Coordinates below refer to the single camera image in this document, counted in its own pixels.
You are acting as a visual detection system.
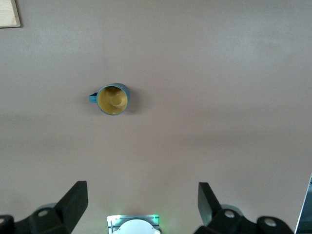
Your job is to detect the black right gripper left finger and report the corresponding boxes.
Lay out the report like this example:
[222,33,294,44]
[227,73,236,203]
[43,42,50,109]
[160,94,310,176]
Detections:
[0,180,88,234]

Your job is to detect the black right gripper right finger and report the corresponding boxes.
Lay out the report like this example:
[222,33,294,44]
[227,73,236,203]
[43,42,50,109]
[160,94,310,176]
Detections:
[194,182,295,234]

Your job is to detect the teal mug yellow inside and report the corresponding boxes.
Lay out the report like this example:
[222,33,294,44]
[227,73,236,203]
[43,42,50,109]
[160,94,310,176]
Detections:
[89,82,130,117]

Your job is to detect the metal base plate right arm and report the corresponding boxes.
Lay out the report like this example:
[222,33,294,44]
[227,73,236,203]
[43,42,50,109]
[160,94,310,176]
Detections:
[106,214,160,234]

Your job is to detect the wooden cutting board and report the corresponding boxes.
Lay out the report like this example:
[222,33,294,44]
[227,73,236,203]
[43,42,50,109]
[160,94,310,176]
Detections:
[0,0,21,28]

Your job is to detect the aluminium frame profile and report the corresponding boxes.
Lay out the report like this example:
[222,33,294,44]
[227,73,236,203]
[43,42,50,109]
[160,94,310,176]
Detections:
[294,172,312,234]

